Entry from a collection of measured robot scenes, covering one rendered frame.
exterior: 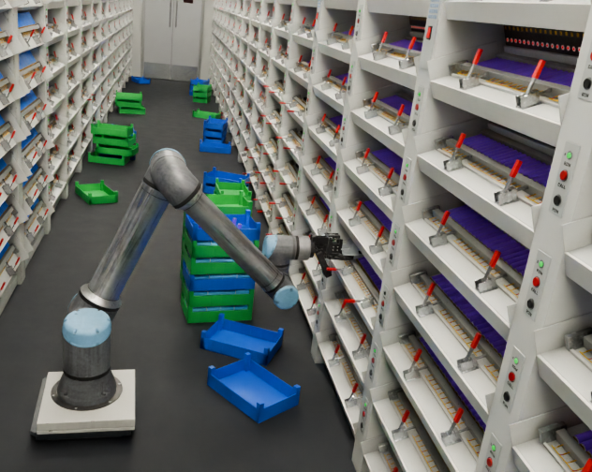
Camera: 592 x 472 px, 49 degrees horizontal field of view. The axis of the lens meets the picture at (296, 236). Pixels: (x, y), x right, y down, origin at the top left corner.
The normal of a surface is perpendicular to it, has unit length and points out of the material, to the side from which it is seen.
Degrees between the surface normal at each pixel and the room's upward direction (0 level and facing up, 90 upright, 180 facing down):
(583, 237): 90
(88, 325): 5
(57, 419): 1
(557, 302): 90
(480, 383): 21
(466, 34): 90
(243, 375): 0
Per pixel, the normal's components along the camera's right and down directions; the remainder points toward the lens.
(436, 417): -0.24, -0.89
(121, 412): 0.11, -0.93
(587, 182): 0.18, 0.35
